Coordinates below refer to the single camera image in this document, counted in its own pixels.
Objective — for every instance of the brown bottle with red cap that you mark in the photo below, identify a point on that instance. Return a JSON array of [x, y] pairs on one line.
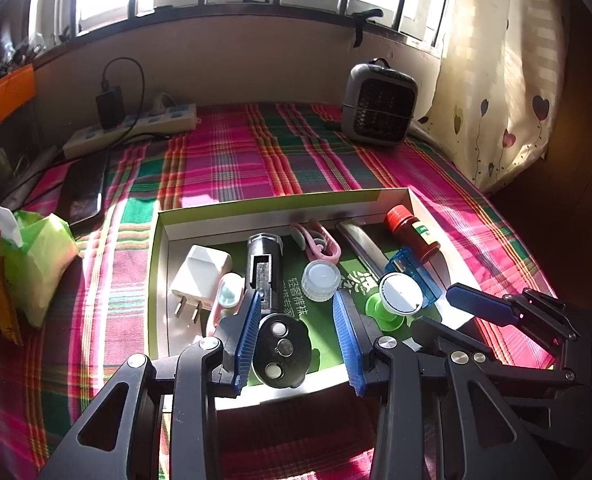
[[416, 232]]

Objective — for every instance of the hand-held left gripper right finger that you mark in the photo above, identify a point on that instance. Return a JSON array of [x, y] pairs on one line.
[[348, 345]]

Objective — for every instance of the white round lid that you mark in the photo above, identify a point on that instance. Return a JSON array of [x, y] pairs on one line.
[[320, 280]]

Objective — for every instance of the small grey heater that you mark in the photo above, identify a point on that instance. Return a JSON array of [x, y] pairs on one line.
[[376, 105]]

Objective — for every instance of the black phone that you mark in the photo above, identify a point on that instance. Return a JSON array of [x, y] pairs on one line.
[[83, 190]]

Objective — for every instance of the blue transparent box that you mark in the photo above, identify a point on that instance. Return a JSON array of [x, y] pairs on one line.
[[416, 270]]

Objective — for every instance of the heart print curtain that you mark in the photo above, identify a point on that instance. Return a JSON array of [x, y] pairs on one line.
[[496, 85]]

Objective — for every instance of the black round disc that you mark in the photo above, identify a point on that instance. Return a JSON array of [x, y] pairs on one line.
[[281, 345]]

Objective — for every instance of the white power strip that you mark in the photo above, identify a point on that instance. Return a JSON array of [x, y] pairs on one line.
[[171, 117]]

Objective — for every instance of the green knob with white top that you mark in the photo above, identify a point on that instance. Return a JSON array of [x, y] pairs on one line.
[[401, 294]]

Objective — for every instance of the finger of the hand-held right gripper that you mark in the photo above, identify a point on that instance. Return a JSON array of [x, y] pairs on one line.
[[476, 300], [428, 332]]

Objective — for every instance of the black folding knife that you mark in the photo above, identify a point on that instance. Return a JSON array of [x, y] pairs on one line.
[[358, 247]]

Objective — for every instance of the white charger plug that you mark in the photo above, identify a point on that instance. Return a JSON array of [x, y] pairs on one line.
[[201, 270]]

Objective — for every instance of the green cardboard box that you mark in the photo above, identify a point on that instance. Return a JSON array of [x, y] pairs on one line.
[[321, 350]]

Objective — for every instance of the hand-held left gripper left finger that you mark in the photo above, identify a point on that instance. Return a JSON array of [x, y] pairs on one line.
[[246, 340]]

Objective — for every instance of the plaid blanket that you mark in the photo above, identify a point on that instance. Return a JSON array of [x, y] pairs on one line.
[[276, 160]]

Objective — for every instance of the green tissue pack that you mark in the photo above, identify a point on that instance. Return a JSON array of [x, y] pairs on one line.
[[41, 260]]

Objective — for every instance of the orange tray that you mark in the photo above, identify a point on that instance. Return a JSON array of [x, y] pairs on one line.
[[6, 100]]

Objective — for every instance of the black battery case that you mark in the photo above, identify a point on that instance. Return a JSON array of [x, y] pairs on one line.
[[263, 260]]

